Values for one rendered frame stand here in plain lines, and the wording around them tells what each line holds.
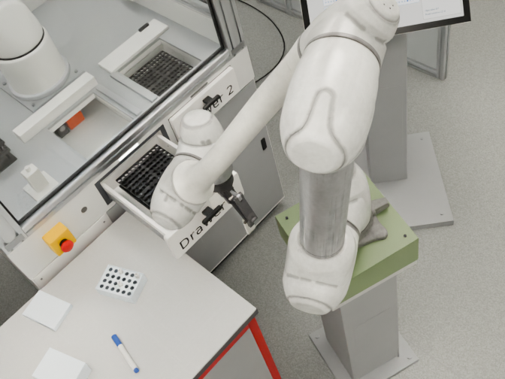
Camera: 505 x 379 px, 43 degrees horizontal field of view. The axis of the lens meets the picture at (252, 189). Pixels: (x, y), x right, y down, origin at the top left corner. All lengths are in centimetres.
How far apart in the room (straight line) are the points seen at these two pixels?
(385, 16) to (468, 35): 255
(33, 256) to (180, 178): 75
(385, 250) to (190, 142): 61
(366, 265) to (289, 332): 95
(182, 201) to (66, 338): 71
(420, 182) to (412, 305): 58
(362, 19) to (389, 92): 143
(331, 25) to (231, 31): 110
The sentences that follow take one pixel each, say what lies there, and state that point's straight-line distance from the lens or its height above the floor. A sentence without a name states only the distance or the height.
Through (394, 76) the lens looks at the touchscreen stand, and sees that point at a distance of 244.
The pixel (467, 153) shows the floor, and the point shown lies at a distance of 307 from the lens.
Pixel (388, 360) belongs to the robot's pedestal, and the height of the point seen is 3.
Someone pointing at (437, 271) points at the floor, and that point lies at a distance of 272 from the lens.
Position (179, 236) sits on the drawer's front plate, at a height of 90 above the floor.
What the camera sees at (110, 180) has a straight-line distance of 208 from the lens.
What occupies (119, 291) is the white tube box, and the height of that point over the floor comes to 79.
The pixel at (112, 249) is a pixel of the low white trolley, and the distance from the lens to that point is 208.
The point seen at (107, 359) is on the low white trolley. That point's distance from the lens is 190.
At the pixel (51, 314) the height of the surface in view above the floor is 78.
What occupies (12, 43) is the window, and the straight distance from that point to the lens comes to 170.
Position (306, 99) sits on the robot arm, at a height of 168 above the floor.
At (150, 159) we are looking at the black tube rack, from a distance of 205.
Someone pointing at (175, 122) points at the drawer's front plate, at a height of 91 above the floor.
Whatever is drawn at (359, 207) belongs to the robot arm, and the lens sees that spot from 159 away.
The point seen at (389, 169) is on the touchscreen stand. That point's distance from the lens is 284.
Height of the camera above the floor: 238
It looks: 52 degrees down
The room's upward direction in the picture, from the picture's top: 18 degrees counter-clockwise
